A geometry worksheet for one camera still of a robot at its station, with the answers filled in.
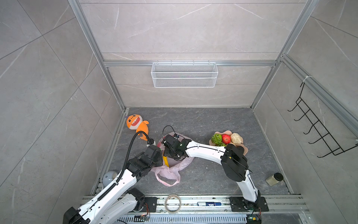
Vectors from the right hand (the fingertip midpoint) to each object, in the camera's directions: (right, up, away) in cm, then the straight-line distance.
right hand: (166, 153), depth 88 cm
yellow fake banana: (0, -5, -1) cm, 5 cm away
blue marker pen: (+25, -23, -15) cm, 37 cm away
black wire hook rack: (+78, +16, -23) cm, 82 cm away
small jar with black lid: (+60, -10, -14) cm, 63 cm away
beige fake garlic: (+46, +9, +2) cm, 47 cm away
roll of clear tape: (+4, -26, -18) cm, 32 cm away
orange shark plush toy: (-24, +20, +13) cm, 34 cm away
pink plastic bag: (+6, -6, -16) cm, 18 cm away
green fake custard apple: (+33, +9, +2) cm, 35 cm away
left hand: (-3, +2, -8) cm, 9 cm away
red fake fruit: (+40, +9, +4) cm, 41 cm away
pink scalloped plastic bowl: (+51, +2, 0) cm, 51 cm away
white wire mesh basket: (+12, +55, +12) cm, 57 cm away
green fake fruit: (+37, +5, +2) cm, 37 cm away
